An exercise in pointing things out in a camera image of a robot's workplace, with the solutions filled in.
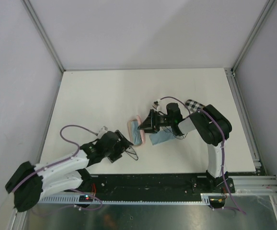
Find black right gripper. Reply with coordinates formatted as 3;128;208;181
138;108;174;133

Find black frame glasses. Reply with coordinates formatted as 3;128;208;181
126;146;139;161

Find blue cleaning cloth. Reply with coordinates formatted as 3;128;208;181
149;131;175;146
130;120;142;146

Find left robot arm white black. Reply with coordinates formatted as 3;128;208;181
5;130;133;212

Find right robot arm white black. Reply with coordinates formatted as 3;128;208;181
138;101;232;192

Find plaid glasses case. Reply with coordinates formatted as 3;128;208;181
185;99;205;113

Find left controller board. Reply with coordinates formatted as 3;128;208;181
79;195;94;202

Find controller board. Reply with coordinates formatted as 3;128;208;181
79;195;94;202
209;196;226;208

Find right controller board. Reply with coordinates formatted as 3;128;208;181
209;196;226;208

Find thin wire frame glasses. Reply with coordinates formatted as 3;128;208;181
162;126;187;140

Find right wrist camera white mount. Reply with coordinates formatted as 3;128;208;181
152;99;162;112

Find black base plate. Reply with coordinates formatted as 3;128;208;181
78;173;235;201

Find grey slotted cable duct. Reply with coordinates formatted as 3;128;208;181
38;193;210;206

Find left aluminium frame post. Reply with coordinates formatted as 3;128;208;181
21;0;65;73

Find aluminium frame post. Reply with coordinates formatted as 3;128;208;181
21;0;65;73
231;0;277;76

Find right aluminium frame post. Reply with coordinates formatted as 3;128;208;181
231;0;277;76

